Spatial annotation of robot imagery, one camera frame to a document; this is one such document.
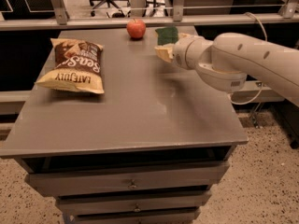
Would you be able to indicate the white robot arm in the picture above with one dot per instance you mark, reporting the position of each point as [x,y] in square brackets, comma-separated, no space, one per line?
[225,62]

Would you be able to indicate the bottom grey drawer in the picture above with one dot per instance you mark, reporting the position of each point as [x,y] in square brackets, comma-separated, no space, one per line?
[165,216]

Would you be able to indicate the grey drawer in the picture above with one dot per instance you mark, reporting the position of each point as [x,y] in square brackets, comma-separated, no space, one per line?
[134,201]
[165,216]
[128,179]

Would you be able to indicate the green and yellow sponge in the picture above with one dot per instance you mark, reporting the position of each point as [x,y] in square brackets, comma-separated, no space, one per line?
[167,35]

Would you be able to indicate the black office chair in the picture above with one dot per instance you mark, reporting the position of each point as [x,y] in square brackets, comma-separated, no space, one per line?
[95,4]

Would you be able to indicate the brown chips bag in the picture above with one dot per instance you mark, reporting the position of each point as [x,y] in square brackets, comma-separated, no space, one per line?
[77,67]

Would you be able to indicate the red apple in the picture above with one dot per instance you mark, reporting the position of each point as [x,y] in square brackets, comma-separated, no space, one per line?
[136,28]

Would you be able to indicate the grey drawer cabinet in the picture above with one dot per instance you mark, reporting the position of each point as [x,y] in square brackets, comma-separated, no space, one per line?
[151,113]

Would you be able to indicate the grey metal railing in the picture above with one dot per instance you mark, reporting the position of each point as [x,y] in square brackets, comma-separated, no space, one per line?
[19,15]

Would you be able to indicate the top grey drawer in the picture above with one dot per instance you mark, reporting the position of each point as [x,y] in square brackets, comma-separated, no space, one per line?
[128,179]

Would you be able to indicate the middle grey drawer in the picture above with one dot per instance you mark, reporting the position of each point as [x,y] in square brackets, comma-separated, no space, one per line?
[134,201]

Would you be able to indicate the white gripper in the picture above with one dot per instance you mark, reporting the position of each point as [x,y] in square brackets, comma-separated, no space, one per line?
[180,54]

